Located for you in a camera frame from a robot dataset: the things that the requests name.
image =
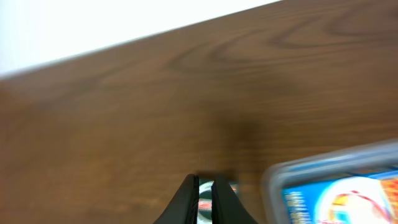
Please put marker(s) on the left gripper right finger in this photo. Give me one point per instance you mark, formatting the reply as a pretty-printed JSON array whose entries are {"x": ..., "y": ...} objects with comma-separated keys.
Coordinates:
[{"x": 226, "y": 206}]

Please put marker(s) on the clear plastic container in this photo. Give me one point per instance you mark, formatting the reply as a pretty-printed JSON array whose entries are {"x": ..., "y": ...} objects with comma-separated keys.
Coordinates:
[{"x": 331, "y": 165}]

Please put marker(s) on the blue Cool Fever box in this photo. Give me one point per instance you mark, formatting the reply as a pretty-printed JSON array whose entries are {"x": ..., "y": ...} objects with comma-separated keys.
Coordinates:
[{"x": 368, "y": 197}]

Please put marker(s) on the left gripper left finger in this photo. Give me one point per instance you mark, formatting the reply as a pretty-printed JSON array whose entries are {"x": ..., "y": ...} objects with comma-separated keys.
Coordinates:
[{"x": 183, "y": 207}]

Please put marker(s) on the green Zam-Buk ointment box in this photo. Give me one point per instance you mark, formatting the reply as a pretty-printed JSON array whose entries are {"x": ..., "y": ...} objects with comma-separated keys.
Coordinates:
[{"x": 205, "y": 201}]

